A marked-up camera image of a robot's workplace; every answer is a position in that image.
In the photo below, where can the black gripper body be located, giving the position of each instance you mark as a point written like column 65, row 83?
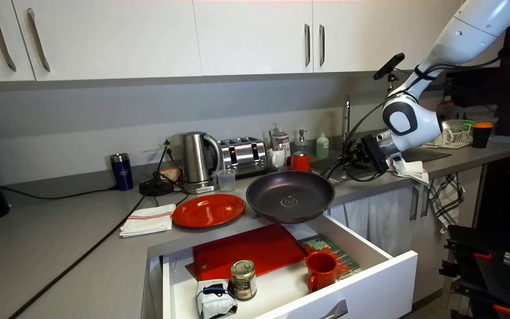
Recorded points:
column 376, row 152

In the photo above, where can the black frying pan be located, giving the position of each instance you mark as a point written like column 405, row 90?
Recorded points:
column 291, row 197

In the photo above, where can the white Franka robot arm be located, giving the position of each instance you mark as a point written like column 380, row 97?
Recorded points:
column 415, row 117

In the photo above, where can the green soap bottle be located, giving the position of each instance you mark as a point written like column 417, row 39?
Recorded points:
column 323, row 147

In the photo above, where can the steel sink faucet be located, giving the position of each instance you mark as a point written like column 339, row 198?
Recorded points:
column 348, row 117

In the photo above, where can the white crumpled cloth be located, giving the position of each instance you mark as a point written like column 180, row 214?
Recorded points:
column 412, row 170

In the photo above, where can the white hanging curtain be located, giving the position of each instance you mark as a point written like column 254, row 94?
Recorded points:
column 373, row 221

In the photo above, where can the steel sink basin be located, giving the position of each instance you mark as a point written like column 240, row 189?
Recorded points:
column 429, row 154

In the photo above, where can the clear pump dispenser bottle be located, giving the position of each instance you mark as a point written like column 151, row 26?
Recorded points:
column 300, row 143

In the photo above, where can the green patterned mat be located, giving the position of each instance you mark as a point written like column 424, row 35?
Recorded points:
column 327, row 243

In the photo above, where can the patterned ceramic jar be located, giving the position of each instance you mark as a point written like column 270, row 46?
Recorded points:
column 281, row 138

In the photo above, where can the white ceramic mug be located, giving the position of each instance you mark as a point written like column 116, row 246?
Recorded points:
column 275, row 159

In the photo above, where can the red mug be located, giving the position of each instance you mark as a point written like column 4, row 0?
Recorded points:
column 321, row 271

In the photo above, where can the black cup with orange rim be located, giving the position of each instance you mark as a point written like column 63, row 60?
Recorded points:
column 483, row 135

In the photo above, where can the steel four-slot toaster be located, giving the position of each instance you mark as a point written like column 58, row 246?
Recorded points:
column 243, row 154

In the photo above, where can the white open drawer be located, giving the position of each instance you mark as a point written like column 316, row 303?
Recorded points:
column 380, row 283

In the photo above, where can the red plate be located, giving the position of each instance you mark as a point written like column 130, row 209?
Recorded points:
column 210, row 211

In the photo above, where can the glass jar with gold lid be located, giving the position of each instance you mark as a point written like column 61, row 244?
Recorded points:
column 243, row 280

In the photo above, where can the steel electric kettle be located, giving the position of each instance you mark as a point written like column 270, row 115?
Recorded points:
column 197, row 159

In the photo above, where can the black stand with orange clamps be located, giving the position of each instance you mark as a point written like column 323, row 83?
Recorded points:
column 491, row 271

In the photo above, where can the white wrapped packet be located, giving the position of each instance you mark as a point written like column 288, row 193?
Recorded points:
column 215, row 301

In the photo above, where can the black power adapter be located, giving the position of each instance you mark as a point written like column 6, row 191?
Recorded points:
column 157, row 186

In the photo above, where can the white towel with red stripe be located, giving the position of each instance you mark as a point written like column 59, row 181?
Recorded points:
column 148, row 220

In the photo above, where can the blue travel mug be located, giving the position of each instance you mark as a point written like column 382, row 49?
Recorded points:
column 123, row 170

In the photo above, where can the black camera on stand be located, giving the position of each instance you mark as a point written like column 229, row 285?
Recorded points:
column 389, row 65

